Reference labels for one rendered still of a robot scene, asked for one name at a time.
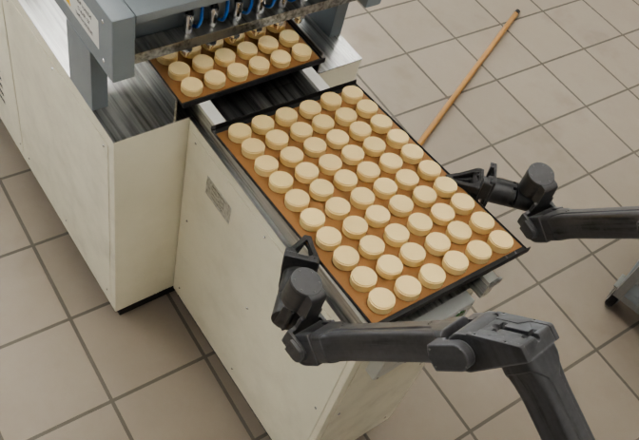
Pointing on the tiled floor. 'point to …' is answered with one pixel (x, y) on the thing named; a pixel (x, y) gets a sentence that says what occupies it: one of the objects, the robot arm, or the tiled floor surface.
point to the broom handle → (467, 79)
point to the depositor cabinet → (108, 143)
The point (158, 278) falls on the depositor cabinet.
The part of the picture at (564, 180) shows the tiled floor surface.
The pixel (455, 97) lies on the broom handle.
